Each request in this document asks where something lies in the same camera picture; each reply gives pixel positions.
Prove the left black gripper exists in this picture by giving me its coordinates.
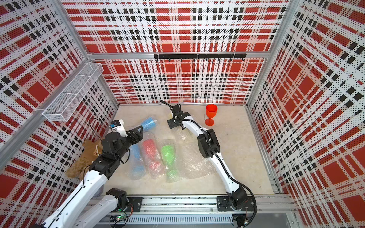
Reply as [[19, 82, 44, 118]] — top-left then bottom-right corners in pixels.
[[115, 125, 143, 161]]

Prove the red plastic wine glass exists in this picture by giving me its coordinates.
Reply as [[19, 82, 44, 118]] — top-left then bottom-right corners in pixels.
[[205, 104, 218, 126]]

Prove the bubble wrap sheet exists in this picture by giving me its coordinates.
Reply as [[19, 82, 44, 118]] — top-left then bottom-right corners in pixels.
[[175, 142, 216, 179]]

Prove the yellow plastic wine glass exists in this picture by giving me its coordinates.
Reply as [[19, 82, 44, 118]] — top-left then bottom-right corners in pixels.
[[170, 109, 177, 119]]

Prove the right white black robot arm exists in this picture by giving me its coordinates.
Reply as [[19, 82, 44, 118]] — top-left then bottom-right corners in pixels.
[[160, 100, 257, 213]]

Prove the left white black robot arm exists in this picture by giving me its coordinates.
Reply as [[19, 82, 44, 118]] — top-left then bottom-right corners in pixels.
[[33, 126, 143, 228]]

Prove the blue glass in bubble wrap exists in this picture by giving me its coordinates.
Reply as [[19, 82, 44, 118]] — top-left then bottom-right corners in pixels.
[[141, 116, 157, 133]]

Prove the wrapped light blue glass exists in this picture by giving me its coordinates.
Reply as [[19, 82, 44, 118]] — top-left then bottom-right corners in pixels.
[[128, 144, 146, 181]]

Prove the wrapped red glass bundle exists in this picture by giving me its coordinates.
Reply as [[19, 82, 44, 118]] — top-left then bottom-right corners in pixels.
[[141, 132, 165, 179]]

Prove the brown teddy bear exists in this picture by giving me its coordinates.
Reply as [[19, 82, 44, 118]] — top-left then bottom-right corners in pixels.
[[65, 140, 103, 180]]

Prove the wrapped green glass bundle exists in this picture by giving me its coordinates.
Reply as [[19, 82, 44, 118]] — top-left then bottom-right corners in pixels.
[[160, 139, 182, 183]]

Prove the green circuit board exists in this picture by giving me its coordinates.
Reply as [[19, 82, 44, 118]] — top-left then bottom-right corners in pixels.
[[109, 213, 128, 225]]

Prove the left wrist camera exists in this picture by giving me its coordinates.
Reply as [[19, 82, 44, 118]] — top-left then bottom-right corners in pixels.
[[110, 119, 127, 137]]

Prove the white wire mesh basket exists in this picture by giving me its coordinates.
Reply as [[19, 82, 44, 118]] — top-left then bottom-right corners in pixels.
[[42, 62, 103, 122]]

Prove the black wall hook rail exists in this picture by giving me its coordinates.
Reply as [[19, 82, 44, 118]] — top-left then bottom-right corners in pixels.
[[154, 53, 247, 60]]

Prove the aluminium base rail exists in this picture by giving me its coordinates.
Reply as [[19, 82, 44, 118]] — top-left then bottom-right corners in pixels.
[[95, 194, 301, 228]]

